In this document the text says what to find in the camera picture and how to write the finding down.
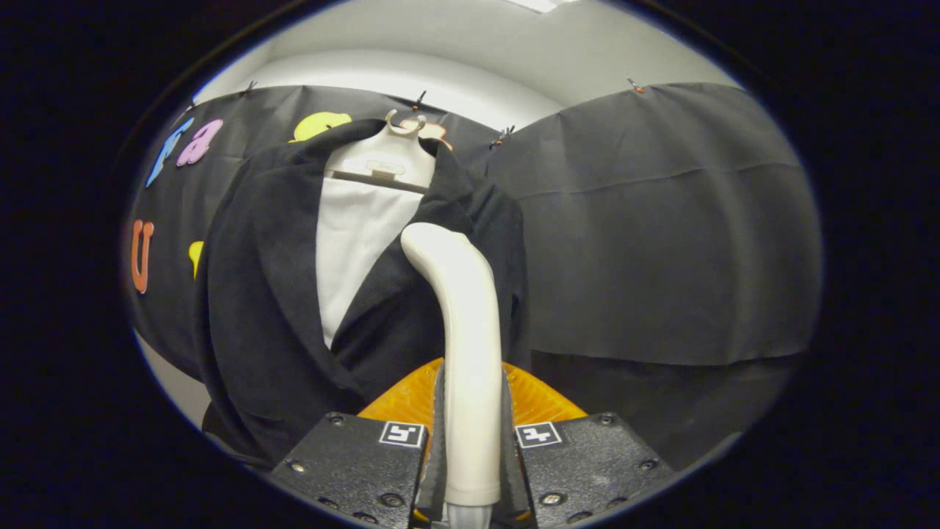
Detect cream plastic hanger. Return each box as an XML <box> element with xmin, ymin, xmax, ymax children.
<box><xmin>323</xmin><ymin>109</ymin><xmax>440</xmax><ymax>195</ymax></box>

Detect black jacket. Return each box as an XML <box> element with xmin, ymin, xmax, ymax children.
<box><xmin>195</xmin><ymin>119</ymin><xmax>531</xmax><ymax>467</ymax></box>

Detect white garment steamer head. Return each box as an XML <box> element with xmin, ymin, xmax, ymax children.
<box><xmin>400</xmin><ymin>222</ymin><xmax>504</xmax><ymax>508</ymax></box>

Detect black backdrop cloth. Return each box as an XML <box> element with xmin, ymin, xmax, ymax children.
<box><xmin>121</xmin><ymin>81</ymin><xmax>823</xmax><ymax>471</ymax></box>

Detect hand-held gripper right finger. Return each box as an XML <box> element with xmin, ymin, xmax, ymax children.
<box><xmin>502</xmin><ymin>360</ymin><xmax>676</xmax><ymax>528</ymax></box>

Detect ceiling light panel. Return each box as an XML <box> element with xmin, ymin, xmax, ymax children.
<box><xmin>507</xmin><ymin>0</ymin><xmax>581</xmax><ymax>14</ymax></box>

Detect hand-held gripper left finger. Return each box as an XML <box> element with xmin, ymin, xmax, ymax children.
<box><xmin>268</xmin><ymin>358</ymin><xmax>449</xmax><ymax>529</ymax></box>

